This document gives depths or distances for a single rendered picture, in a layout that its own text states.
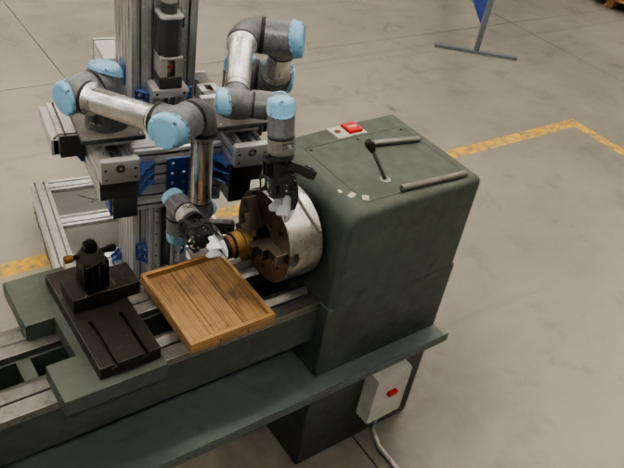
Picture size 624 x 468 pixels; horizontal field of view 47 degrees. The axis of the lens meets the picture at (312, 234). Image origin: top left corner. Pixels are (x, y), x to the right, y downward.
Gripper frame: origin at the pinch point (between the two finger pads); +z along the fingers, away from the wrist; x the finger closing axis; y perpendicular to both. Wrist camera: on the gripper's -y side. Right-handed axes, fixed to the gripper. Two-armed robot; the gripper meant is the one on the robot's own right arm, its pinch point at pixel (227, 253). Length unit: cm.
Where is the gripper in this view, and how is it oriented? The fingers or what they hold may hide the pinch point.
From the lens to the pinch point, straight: 222.8
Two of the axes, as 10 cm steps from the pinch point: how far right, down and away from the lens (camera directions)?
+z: 5.6, 5.6, -6.1
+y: -8.1, 2.5, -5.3
